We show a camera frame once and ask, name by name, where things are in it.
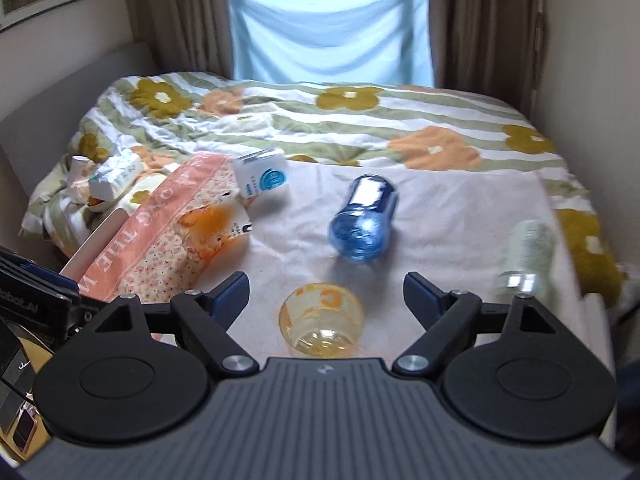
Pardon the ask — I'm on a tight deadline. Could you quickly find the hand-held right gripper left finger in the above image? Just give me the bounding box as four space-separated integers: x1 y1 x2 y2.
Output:
94 271 254 377

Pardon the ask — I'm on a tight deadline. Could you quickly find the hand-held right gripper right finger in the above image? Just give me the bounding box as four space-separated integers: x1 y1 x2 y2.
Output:
394 272 557 376

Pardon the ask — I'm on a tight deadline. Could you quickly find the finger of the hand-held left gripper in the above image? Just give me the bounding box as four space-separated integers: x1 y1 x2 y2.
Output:
0 246 82 299

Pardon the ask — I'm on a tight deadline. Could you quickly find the yellow transparent cup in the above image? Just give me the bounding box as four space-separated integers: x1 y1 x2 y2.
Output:
279 283 364 359

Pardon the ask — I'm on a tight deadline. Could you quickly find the pale pink bed sheet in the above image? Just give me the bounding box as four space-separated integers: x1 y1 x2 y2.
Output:
135 152 617 376

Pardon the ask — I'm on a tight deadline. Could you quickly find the orange printed plastic bag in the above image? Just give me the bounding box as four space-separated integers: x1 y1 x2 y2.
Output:
75 152 254 306

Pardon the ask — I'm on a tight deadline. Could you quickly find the blue plastic bottle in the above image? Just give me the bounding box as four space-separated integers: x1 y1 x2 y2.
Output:
328 173 399 262

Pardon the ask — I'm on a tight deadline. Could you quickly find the clear green plastic bottle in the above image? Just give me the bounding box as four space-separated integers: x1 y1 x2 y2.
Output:
492 219 558 307

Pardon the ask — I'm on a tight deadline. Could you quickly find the smartphone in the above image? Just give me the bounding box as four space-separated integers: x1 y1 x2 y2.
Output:
11 404 40 452

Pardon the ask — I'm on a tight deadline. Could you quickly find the white tissue pack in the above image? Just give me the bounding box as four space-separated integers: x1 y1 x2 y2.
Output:
88 152 144 201

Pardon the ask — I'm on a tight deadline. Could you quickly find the white box with blue label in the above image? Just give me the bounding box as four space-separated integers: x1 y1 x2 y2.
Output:
230 148 290 200

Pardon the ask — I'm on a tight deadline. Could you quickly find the beige headboard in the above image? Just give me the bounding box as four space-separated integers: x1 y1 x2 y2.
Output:
0 41 157 198

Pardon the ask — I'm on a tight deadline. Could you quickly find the floral striped duvet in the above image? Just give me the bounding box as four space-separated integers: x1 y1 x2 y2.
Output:
19 71 625 307

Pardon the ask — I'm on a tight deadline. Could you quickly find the brown curtain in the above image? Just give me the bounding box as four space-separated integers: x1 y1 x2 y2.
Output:
120 0 246 80
426 0 547 117

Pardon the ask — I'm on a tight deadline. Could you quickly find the light blue window cloth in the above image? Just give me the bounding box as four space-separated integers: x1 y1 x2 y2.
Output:
226 0 435 87

